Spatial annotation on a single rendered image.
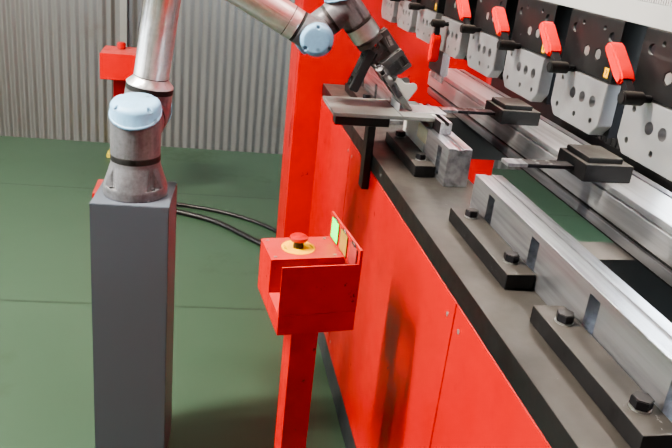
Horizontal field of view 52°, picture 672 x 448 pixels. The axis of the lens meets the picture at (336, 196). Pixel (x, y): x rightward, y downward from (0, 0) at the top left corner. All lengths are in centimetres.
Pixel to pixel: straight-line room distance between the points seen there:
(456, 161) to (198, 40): 304
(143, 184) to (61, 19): 301
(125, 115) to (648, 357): 117
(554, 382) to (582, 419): 8
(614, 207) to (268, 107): 332
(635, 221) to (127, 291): 115
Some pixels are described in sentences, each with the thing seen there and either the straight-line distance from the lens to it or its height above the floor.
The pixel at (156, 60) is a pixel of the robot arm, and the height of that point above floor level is 108.
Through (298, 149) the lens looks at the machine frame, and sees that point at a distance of 273.
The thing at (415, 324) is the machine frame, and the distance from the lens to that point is 147.
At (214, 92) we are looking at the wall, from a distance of 456.
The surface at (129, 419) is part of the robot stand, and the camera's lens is 199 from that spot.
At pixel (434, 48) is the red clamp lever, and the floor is 118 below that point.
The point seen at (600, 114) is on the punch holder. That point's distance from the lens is 106.
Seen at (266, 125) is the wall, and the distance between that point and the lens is 460.
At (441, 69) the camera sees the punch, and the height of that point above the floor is 112.
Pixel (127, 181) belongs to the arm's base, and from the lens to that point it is 169.
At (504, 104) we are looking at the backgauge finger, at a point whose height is 103.
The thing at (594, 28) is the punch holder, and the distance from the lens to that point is 111.
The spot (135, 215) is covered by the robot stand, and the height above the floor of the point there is 75.
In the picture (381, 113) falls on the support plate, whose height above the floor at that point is 100.
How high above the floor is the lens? 141
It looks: 21 degrees down
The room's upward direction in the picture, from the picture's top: 6 degrees clockwise
